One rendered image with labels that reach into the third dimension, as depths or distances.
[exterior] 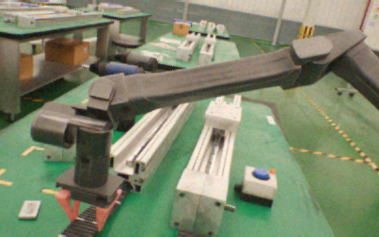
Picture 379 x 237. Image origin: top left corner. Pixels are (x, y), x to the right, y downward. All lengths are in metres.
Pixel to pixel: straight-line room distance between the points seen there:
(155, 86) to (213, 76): 0.10
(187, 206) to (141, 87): 0.26
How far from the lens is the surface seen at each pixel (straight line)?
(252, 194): 0.84
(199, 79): 0.58
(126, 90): 0.56
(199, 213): 0.68
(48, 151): 0.91
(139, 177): 0.78
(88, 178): 0.58
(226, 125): 1.02
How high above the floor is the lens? 1.22
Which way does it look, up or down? 19 degrees down
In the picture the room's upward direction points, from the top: 10 degrees clockwise
